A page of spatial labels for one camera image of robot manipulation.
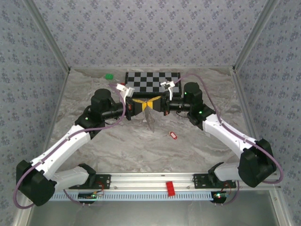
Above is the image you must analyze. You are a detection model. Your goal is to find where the leaf-shaped metal plate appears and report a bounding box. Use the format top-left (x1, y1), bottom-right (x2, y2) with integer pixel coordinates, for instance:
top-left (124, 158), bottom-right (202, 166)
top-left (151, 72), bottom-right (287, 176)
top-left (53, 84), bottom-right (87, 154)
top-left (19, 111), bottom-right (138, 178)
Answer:
top-left (143, 108), bottom-right (158, 133)

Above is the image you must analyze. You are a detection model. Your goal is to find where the black grey folding chessboard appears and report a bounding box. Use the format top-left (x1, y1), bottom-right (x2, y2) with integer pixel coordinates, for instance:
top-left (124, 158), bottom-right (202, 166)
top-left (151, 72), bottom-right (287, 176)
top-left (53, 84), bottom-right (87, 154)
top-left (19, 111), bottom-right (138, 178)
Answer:
top-left (124, 72), bottom-right (183, 99)

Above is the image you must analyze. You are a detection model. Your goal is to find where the long red toy brick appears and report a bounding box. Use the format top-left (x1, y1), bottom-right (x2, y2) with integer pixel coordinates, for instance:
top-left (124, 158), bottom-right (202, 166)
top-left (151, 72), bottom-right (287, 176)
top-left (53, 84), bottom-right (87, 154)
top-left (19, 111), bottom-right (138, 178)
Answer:
top-left (166, 181), bottom-right (176, 197)

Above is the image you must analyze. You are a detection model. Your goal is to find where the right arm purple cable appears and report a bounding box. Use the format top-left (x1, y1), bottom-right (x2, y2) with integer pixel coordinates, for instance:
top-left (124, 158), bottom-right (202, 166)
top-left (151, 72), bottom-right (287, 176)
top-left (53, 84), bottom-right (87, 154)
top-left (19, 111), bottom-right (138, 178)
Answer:
top-left (174, 74), bottom-right (284, 184)

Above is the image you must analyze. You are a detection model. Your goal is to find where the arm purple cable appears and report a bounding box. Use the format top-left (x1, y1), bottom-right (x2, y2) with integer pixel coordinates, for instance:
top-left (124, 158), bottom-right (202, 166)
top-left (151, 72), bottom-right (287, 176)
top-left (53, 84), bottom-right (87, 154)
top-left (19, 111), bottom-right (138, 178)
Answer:
top-left (174, 74), bottom-right (284, 184)
top-left (13, 82), bottom-right (129, 210)

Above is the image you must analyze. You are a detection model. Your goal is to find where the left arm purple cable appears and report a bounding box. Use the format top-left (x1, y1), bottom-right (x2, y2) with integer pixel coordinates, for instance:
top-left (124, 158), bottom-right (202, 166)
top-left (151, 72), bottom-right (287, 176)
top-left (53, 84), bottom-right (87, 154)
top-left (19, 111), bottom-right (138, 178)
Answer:
top-left (13, 82), bottom-right (129, 210)

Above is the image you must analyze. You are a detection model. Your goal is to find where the aluminium side rail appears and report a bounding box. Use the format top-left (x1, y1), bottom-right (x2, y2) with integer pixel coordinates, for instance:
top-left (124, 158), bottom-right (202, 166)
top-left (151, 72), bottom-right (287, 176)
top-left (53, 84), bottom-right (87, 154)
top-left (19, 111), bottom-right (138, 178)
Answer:
top-left (231, 68), bottom-right (261, 142)
top-left (46, 69), bottom-right (71, 151)

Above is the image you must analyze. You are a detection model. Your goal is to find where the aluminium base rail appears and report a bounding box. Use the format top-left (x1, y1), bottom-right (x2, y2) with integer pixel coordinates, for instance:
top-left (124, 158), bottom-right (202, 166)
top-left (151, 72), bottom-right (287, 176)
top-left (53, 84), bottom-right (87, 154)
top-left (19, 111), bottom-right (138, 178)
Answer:
top-left (68, 172), bottom-right (282, 192)

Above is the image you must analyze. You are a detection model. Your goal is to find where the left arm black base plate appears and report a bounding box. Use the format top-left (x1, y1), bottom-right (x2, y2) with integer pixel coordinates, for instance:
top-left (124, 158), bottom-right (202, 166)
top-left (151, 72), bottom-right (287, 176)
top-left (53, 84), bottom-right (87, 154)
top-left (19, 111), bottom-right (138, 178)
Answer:
top-left (68, 173), bottom-right (111, 190)

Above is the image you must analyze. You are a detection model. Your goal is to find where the aluminium corner post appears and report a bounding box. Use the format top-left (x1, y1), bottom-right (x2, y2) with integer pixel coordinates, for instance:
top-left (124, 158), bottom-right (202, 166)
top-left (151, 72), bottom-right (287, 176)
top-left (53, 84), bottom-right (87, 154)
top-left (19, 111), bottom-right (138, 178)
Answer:
top-left (24, 0), bottom-right (71, 73)
top-left (232, 0), bottom-right (282, 73)

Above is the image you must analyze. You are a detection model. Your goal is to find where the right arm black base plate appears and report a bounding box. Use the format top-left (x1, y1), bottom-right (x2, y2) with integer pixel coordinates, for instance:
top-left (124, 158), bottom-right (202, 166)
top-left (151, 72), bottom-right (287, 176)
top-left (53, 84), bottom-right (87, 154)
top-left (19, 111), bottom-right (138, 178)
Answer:
top-left (193, 173), bottom-right (237, 189)

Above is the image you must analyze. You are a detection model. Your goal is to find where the white slotted cable duct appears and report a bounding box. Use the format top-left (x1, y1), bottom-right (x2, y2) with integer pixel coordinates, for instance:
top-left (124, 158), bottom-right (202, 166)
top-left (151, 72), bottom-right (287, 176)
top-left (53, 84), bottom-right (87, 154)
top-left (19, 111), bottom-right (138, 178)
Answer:
top-left (50, 191), bottom-right (216, 202)

